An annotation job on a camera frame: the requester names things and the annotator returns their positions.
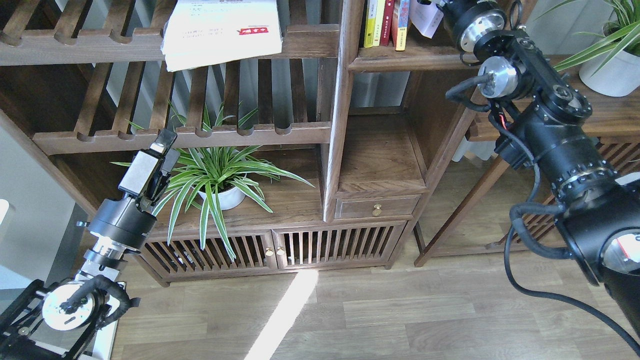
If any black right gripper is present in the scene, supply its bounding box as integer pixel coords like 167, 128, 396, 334
420, 0, 506, 53

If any white book red label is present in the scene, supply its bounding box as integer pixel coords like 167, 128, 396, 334
161, 0, 282, 72

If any red book with globe cover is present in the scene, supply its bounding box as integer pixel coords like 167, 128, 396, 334
391, 0, 410, 51

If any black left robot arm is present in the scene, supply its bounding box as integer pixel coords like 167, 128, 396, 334
0, 129, 179, 360

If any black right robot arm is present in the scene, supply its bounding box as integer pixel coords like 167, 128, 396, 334
434, 0, 640, 332

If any dark red book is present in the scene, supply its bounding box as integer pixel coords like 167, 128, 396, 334
378, 0, 395, 47

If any spider plant on shelf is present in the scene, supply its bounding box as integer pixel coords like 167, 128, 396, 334
111, 99, 315, 262

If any white table leg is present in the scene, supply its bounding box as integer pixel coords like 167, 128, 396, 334
75, 282, 126, 360

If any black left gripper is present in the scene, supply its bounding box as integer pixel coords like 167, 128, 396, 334
80, 129, 179, 273

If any white plant pot on shelf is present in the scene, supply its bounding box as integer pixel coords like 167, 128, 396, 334
198, 186, 246, 211

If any white plant pot at right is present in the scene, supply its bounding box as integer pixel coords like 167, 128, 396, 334
579, 50, 640, 97

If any white book with barcode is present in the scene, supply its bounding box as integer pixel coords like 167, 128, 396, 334
409, 0, 444, 39

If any light yellow book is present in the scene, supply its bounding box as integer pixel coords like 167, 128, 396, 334
372, 0, 386, 47

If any dark wooden bookshelf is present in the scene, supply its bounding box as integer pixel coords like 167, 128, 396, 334
1, 0, 476, 286

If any brass drawer knob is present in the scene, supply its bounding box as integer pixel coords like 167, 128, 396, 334
372, 203, 383, 217

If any spider plant at right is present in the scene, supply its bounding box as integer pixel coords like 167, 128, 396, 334
554, 0, 640, 72

